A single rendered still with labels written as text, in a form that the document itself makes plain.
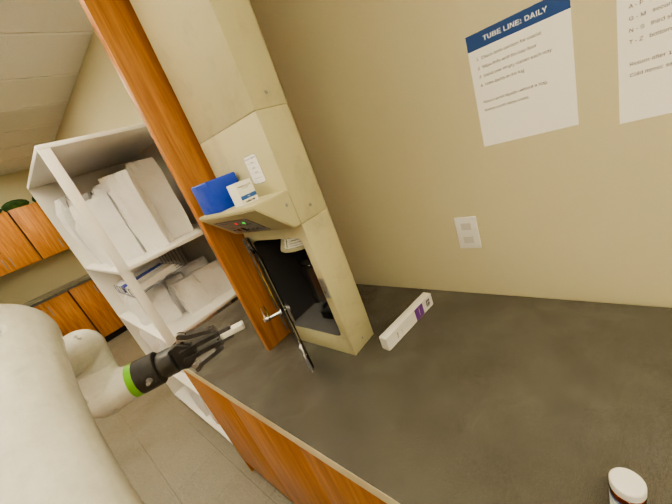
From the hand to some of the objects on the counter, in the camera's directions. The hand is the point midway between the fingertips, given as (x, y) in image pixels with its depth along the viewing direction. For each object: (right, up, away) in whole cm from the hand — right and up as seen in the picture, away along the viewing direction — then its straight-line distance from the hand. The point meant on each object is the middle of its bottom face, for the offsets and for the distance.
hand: (232, 329), depth 90 cm
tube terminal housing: (+33, -5, +29) cm, 44 cm away
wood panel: (+18, -4, +46) cm, 50 cm away
